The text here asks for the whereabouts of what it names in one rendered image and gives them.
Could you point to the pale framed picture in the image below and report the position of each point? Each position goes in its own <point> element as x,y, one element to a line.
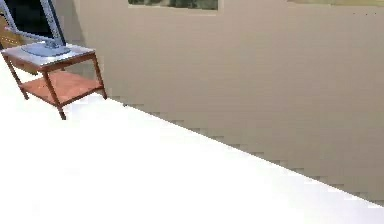
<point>336,2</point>

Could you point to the grey flat television set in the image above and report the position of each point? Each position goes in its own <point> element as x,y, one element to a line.
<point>46,50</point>

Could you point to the red-brown television stand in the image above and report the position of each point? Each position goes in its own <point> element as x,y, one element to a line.
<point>63,86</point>

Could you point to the framed picture on wall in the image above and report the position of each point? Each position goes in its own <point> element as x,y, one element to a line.
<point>173,4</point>

